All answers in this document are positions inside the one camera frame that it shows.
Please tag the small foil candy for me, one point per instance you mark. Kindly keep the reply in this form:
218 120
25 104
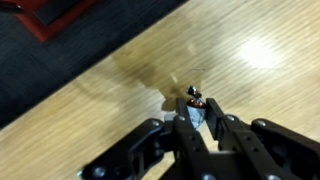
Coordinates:
196 106

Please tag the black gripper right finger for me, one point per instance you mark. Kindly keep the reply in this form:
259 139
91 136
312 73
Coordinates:
260 146

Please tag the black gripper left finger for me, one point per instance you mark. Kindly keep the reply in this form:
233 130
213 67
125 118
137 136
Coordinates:
166 150

